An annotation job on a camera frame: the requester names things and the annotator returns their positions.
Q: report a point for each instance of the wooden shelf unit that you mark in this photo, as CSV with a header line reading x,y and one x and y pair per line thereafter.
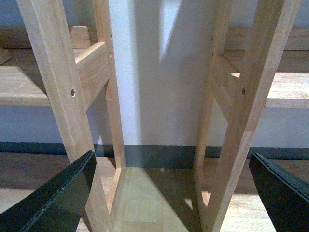
x,y
53,76

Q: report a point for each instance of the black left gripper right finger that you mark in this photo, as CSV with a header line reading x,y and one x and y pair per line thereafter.
x,y
284,195

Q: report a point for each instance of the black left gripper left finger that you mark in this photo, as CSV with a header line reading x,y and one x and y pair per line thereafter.
x,y
56,206

